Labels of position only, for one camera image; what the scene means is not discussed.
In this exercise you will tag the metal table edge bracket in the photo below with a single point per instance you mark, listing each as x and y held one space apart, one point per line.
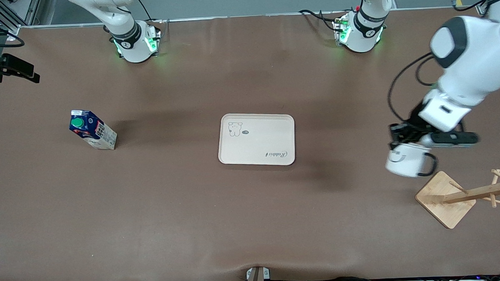
258 277

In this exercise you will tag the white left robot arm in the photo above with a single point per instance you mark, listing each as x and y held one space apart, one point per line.
471 58

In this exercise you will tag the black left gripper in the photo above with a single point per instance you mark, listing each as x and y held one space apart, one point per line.
408 128

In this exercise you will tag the blue milk carton green cap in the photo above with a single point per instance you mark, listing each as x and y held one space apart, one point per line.
95 131

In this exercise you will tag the beige tray with bear print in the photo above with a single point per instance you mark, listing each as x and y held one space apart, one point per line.
256 140

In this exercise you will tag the white smiley face cup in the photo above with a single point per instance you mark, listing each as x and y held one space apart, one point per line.
404 162

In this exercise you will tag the wooden mug stand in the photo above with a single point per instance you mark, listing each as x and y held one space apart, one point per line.
441 200

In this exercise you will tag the aluminium frame profile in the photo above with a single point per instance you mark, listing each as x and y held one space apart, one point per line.
8 13

